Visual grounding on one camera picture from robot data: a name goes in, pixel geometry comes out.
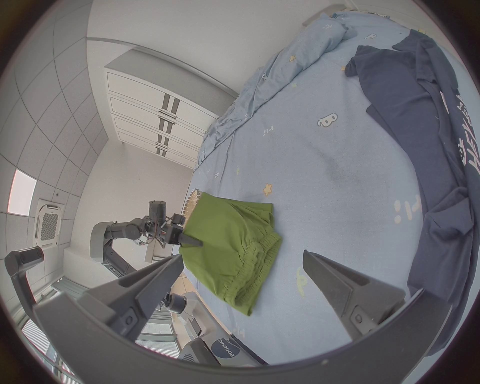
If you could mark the ceiling air conditioner vent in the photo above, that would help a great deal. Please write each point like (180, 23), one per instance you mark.
(48, 225)

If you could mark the white wardrobe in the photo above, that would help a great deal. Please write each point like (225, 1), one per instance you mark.
(138, 101)

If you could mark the ceiling light panel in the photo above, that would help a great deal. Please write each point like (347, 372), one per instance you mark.
(22, 191)

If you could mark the pale blue quilt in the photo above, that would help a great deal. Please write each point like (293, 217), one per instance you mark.
(285, 67)

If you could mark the dark blue garment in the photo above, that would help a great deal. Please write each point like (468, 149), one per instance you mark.
(405, 93)

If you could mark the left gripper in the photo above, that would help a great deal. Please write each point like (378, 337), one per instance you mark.
(175, 234)

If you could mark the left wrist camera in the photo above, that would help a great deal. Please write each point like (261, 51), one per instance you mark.
(178, 219)

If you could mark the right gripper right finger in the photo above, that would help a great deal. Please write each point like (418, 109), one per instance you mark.
(348, 292)

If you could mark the green shorts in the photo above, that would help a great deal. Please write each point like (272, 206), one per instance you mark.
(232, 243)

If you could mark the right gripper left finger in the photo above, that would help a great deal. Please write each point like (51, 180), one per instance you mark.
(142, 292)

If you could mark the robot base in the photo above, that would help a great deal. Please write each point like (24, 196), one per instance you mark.
(225, 347)

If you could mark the round woven basket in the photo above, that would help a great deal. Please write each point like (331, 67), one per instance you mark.
(192, 204)

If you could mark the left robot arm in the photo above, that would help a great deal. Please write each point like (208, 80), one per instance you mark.
(123, 228)

